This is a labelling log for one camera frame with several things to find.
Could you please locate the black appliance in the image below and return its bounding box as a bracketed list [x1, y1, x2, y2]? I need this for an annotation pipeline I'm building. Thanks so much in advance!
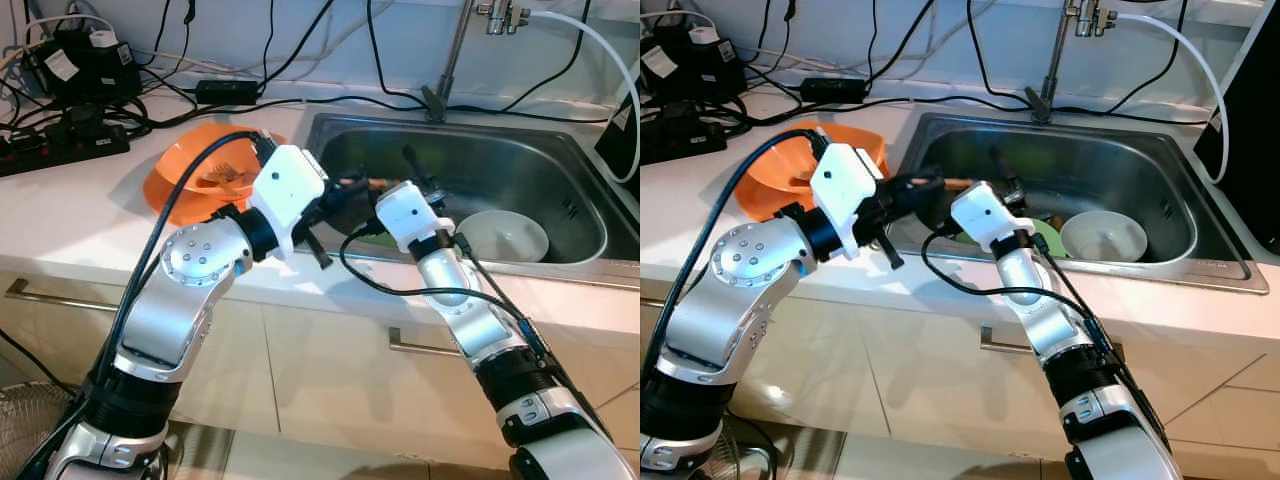
[1193, 10, 1280, 256]
[595, 75, 641, 186]

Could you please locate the orange plastic bowl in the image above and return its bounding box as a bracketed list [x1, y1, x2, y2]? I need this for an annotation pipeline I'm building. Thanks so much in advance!
[143, 122, 291, 226]
[748, 122, 891, 223]

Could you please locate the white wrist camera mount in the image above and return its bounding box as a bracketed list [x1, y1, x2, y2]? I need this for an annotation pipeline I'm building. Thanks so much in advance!
[248, 145, 329, 259]
[375, 182, 451, 253]
[950, 180, 1036, 251]
[808, 143, 886, 259]

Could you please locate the black power adapter brick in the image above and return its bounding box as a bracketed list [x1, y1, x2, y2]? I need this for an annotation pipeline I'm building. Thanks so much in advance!
[800, 76, 869, 101]
[195, 78, 263, 104]

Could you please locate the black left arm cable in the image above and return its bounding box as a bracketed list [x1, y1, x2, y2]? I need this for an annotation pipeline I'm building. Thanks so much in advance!
[15, 128, 276, 480]
[645, 128, 831, 381]

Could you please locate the black plug block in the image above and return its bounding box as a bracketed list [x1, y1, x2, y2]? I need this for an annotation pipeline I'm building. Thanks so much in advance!
[62, 100, 126, 136]
[655, 100, 716, 131]

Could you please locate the chrome faucet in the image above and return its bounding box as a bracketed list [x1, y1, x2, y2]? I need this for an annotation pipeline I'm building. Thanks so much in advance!
[422, 0, 531, 123]
[1025, 0, 1121, 126]

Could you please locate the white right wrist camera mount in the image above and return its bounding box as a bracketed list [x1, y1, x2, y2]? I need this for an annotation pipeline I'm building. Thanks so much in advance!
[375, 182, 451, 253]
[950, 180, 1036, 251]

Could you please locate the green plate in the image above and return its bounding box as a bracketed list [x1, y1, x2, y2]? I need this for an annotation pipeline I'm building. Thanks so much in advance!
[950, 215, 1067, 251]

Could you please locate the stainless steel sink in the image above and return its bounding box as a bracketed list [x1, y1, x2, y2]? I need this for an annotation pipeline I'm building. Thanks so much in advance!
[290, 112, 641, 266]
[880, 112, 1256, 296]

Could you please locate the clear plastic fork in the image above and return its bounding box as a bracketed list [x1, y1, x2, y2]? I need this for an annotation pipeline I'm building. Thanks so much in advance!
[205, 165, 251, 193]

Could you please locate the black power strip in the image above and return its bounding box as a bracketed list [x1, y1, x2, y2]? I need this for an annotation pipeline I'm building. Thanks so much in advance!
[640, 115, 728, 166]
[0, 125, 131, 179]

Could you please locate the thick black cable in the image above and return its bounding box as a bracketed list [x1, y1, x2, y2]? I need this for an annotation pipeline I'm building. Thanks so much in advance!
[365, 0, 433, 109]
[862, 0, 939, 87]
[965, 0, 1036, 109]
[258, 0, 337, 89]

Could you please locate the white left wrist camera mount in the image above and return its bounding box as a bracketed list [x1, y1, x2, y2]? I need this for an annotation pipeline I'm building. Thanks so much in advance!
[808, 143, 886, 259]
[248, 145, 329, 259]

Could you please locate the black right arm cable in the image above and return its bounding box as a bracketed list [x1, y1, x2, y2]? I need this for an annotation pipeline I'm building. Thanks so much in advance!
[338, 222, 611, 441]
[920, 230, 1171, 441]

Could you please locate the black charger box white label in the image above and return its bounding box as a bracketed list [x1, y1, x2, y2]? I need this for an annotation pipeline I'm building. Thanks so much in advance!
[640, 28, 746, 101]
[22, 28, 143, 106]

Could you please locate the white ceramic bowl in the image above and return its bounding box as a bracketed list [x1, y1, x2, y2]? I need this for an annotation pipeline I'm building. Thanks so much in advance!
[1058, 210, 1149, 264]
[458, 210, 551, 264]

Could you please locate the tangled thin black cable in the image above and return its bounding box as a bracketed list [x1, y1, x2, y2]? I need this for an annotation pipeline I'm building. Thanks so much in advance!
[140, 0, 196, 71]
[745, 0, 796, 71]

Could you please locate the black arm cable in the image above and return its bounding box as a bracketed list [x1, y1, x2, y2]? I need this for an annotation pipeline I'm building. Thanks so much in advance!
[645, 128, 831, 381]
[15, 128, 276, 480]
[920, 230, 1171, 441]
[338, 222, 611, 441]

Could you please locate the white water hose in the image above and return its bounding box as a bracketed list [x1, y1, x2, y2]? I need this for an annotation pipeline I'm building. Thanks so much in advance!
[1115, 10, 1229, 186]
[528, 10, 641, 186]

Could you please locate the white kitchen cabinet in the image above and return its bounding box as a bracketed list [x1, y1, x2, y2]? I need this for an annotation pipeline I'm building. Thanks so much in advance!
[0, 255, 641, 471]
[640, 270, 1280, 480]

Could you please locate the silver cabinet handle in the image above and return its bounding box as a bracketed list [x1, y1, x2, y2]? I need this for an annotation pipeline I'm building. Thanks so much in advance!
[388, 328, 466, 359]
[980, 328, 1041, 356]
[5, 280, 121, 313]

